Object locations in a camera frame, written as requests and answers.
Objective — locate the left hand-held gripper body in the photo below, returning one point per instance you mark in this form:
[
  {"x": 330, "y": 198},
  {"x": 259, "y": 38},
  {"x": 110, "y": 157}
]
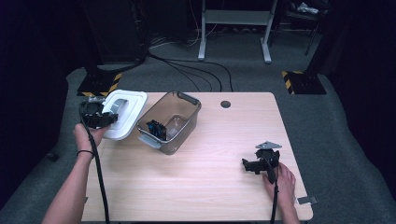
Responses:
[{"x": 93, "y": 115}]

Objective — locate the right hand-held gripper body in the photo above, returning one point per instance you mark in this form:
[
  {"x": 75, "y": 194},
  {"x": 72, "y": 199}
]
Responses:
[{"x": 267, "y": 158}]

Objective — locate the blue toy car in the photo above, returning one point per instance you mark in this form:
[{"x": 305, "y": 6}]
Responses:
[{"x": 156, "y": 130}]

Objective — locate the transparent grey storage box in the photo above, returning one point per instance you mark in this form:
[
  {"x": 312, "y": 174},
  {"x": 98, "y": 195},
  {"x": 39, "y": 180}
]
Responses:
[{"x": 186, "y": 121}]

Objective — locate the person's left hand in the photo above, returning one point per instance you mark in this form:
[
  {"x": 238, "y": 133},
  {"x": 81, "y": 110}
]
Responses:
[{"x": 85, "y": 138}]

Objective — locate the person's right hand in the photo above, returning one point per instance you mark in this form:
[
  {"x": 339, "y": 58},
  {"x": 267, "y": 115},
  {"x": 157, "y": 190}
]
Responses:
[{"x": 285, "y": 186}]

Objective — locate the black striped stand base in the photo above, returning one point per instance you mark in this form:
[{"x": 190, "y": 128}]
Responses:
[
  {"x": 98, "y": 84},
  {"x": 306, "y": 84}
]

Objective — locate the black wristband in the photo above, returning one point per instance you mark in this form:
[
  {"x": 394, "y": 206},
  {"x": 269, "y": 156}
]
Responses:
[{"x": 84, "y": 152}]

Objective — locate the small black floor object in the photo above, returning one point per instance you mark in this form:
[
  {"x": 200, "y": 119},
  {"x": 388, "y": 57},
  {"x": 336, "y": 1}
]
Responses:
[{"x": 52, "y": 156}]

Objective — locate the dark round table grommet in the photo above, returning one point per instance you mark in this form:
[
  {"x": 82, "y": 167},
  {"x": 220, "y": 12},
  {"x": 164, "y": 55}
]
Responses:
[{"x": 225, "y": 104}]

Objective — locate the dark curtain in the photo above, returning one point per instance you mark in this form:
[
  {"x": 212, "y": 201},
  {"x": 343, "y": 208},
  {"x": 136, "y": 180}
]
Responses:
[
  {"x": 367, "y": 93},
  {"x": 28, "y": 93}
]

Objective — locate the black equipment cabinet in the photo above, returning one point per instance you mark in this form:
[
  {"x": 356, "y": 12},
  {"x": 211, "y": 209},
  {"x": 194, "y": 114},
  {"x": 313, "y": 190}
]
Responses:
[{"x": 115, "y": 31}]

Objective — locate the dark chair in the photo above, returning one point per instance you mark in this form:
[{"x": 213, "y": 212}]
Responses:
[{"x": 306, "y": 17}]

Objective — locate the white cloth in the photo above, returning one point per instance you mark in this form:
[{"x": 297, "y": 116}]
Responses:
[{"x": 306, "y": 8}]

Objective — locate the white metal desk frame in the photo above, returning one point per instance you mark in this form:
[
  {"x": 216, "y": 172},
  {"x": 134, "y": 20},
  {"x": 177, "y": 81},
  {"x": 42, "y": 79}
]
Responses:
[{"x": 236, "y": 17}]

